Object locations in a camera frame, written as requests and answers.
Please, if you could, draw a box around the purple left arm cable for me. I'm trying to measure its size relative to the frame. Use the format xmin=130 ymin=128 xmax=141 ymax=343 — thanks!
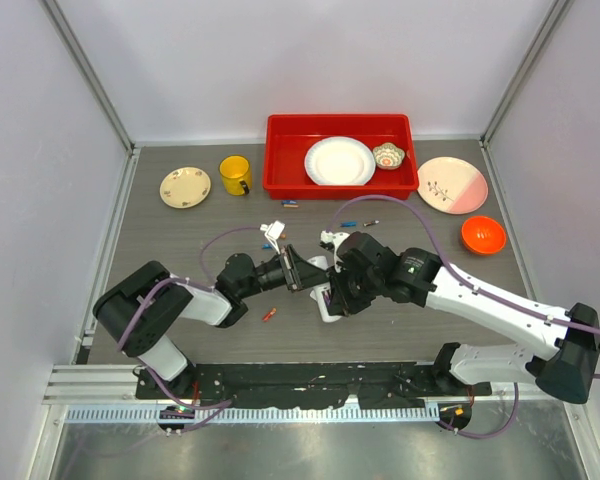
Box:
xmin=115 ymin=226 xmax=266 ymax=356

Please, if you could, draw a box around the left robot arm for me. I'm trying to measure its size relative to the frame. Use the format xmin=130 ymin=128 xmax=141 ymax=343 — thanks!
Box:
xmin=93 ymin=245 xmax=328 ymax=399

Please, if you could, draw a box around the patterned small bowl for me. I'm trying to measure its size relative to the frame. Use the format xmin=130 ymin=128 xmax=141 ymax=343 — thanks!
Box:
xmin=372 ymin=142 xmax=406 ymax=170

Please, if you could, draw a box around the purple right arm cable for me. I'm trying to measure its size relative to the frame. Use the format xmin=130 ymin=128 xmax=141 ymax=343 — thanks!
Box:
xmin=327 ymin=194 xmax=600 ymax=381

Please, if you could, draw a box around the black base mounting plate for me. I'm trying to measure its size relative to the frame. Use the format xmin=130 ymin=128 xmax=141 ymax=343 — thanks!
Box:
xmin=166 ymin=362 xmax=492 ymax=410

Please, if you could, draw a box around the white slotted cable duct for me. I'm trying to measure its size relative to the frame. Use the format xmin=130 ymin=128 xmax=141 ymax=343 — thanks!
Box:
xmin=65 ymin=403 xmax=440 ymax=424

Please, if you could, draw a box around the yellow mug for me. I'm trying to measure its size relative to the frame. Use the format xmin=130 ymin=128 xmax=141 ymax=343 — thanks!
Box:
xmin=219 ymin=155 xmax=252 ymax=196

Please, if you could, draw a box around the orange plastic bowl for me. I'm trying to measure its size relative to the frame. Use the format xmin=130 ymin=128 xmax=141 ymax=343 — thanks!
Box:
xmin=461 ymin=216 xmax=507 ymax=255

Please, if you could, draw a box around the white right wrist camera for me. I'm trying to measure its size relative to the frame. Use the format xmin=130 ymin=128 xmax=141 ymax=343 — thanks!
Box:
xmin=319 ymin=230 xmax=350 ymax=263

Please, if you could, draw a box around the pink white plate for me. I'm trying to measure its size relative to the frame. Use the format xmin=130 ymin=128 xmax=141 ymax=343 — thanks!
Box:
xmin=417 ymin=157 xmax=489 ymax=215

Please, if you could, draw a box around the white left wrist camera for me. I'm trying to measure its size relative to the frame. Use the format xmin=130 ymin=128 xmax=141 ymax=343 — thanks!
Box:
xmin=260 ymin=220 xmax=285 ymax=253

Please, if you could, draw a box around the white paper plate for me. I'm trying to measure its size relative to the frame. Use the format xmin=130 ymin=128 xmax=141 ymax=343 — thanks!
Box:
xmin=304 ymin=136 xmax=376 ymax=186

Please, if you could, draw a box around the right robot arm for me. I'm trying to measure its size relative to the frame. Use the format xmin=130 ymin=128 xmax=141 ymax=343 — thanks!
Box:
xmin=320 ymin=231 xmax=600 ymax=404

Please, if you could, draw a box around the red plastic bin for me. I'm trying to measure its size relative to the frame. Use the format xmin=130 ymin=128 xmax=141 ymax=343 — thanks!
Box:
xmin=263 ymin=113 xmax=419 ymax=200

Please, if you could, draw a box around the red orange battery near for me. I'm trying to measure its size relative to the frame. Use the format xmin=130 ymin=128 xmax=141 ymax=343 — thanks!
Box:
xmin=262 ymin=308 xmax=277 ymax=322

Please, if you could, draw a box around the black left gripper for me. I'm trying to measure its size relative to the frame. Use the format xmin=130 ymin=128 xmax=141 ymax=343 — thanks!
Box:
xmin=239 ymin=245 xmax=328 ymax=299

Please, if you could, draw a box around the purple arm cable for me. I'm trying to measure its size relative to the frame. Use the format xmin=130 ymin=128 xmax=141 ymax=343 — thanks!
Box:
xmin=115 ymin=226 xmax=266 ymax=356
xmin=327 ymin=194 xmax=600 ymax=381

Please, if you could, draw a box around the white remote control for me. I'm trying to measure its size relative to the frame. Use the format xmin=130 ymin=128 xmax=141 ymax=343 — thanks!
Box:
xmin=309 ymin=256 xmax=341 ymax=323

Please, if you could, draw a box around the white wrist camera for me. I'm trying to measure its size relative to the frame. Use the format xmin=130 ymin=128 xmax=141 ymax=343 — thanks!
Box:
xmin=319 ymin=230 xmax=350 ymax=263
xmin=260 ymin=220 xmax=285 ymax=253

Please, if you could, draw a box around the cream floral plate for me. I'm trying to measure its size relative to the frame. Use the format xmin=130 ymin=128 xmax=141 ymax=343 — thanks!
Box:
xmin=159 ymin=167 xmax=211 ymax=209

